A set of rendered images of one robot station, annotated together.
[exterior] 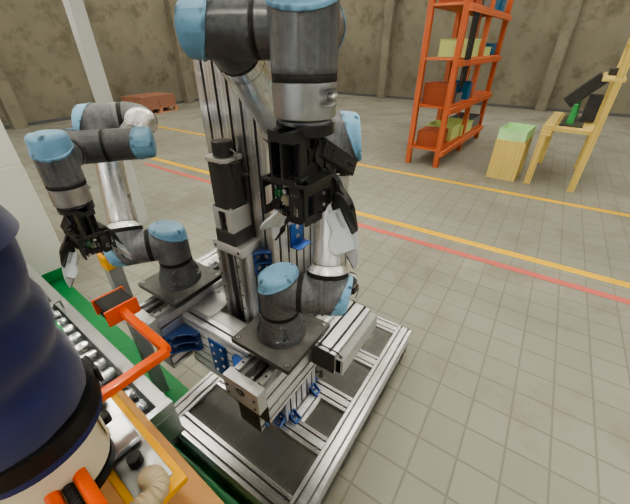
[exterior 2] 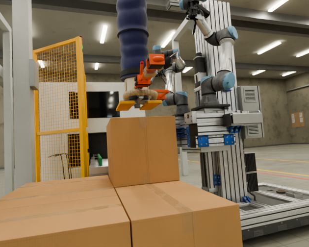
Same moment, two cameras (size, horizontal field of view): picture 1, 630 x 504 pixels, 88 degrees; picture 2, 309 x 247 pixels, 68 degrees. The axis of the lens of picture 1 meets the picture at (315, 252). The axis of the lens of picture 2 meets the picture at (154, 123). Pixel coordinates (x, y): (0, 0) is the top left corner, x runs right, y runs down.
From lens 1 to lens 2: 1.54 m
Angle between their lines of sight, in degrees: 52
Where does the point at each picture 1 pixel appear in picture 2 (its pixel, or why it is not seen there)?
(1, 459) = (133, 64)
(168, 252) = (179, 98)
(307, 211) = (191, 11)
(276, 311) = (204, 88)
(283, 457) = not seen: hidden behind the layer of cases
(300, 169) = (191, 6)
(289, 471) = not seen: hidden behind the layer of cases
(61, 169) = (157, 51)
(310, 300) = (215, 80)
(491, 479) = not seen: outside the picture
